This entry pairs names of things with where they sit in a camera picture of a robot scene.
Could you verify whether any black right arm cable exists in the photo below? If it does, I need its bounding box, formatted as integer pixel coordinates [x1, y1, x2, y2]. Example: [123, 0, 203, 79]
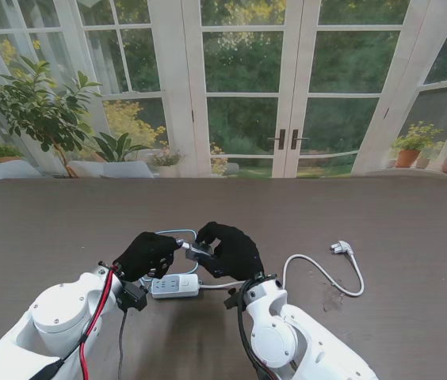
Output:
[223, 279, 272, 380]

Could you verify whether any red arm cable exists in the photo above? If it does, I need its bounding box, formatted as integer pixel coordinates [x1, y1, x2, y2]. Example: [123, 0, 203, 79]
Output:
[78, 263, 120, 380]

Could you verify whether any printed garden window backdrop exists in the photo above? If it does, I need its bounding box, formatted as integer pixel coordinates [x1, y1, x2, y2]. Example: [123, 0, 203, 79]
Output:
[0, 0, 447, 180]

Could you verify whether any grey USB wall charger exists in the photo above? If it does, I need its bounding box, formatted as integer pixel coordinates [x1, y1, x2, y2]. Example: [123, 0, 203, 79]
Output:
[185, 241, 215, 261]

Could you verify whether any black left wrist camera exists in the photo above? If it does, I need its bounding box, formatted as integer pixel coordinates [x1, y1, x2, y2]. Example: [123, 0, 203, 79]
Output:
[117, 279, 148, 312]

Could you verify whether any light blue USB cable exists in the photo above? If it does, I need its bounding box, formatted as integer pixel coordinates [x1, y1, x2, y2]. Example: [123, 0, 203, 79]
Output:
[138, 228, 201, 284]

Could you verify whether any black USB arm cable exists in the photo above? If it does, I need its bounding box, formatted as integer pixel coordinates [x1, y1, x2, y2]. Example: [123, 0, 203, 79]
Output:
[35, 332, 90, 380]

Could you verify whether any white power strip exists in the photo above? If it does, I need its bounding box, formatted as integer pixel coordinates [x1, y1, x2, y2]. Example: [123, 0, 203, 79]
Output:
[150, 273, 201, 300]

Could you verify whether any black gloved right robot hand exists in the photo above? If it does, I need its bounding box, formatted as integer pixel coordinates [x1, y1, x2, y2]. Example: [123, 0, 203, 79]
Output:
[194, 221, 265, 282]

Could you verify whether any grey camera cable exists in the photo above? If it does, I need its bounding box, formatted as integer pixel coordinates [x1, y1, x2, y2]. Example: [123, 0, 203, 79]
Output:
[117, 310, 129, 380]

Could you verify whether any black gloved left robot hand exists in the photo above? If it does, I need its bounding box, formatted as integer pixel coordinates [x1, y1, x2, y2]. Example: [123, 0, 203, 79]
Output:
[112, 231, 183, 281]

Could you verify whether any white power cord with plug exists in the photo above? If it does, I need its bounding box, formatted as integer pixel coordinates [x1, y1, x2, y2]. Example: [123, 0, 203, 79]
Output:
[198, 240, 365, 297]

